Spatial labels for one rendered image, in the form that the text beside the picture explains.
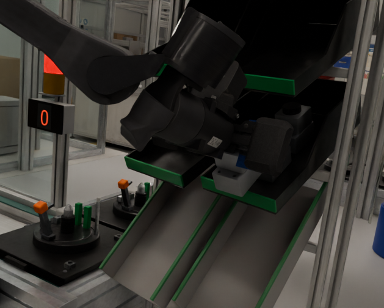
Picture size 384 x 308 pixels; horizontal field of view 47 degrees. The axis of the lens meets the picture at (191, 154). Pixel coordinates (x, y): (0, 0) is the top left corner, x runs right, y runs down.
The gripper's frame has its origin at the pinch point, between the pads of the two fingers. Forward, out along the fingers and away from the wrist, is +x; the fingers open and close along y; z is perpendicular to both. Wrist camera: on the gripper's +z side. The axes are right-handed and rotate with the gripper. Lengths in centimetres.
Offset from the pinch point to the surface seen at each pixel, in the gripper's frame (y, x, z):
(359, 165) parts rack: -6.2, 33.7, 5.3
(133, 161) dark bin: 20.5, 3.9, -5.9
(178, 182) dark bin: 10.6, 4.4, -7.1
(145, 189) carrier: 49, 42, -12
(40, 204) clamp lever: 42.5, 5.6, -19.3
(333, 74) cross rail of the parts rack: -5.2, 12.5, 15.1
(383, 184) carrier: 13, 138, 14
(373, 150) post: 14, 117, 24
